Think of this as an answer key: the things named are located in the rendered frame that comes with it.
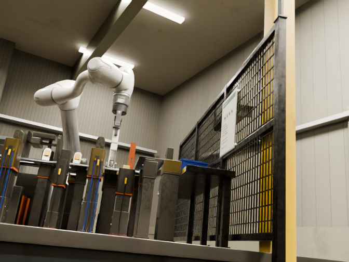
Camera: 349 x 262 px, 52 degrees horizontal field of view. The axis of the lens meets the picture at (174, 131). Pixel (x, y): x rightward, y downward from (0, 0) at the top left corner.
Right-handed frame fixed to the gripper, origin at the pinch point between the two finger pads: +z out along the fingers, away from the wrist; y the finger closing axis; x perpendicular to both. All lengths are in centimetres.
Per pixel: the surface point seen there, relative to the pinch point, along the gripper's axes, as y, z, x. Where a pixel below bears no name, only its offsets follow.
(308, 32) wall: -250, -280, 255
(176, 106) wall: -620, -281, 128
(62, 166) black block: 20.5, 18.0, -19.6
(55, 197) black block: 19.4, 30.7, -20.0
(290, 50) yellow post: 54, -36, 65
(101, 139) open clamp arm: 18.4, 3.5, -5.9
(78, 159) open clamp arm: -14.5, 6.9, -17.2
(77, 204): 2.0, 30.6, -12.5
